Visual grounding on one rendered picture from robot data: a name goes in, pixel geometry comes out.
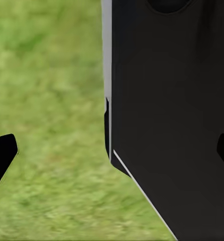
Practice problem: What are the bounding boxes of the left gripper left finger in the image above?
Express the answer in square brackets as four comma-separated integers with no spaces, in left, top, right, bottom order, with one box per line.
[0,134,18,180]

